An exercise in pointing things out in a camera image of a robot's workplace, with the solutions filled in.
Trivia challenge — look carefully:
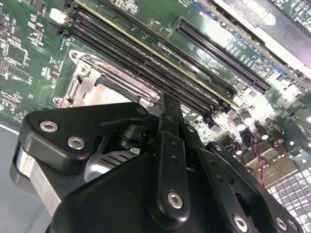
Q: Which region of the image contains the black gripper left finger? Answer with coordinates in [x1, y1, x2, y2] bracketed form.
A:
[11, 93, 190, 229]

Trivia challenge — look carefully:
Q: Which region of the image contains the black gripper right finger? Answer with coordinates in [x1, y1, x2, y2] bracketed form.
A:
[173, 97, 305, 233]

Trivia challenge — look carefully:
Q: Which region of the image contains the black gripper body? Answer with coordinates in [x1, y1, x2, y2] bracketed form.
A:
[46, 151, 231, 233]

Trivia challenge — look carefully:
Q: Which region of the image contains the metal socket cover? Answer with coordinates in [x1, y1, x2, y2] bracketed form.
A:
[65, 54, 161, 109]

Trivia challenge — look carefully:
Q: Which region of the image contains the silver green CPU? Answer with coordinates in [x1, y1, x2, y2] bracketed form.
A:
[84, 77, 146, 107]

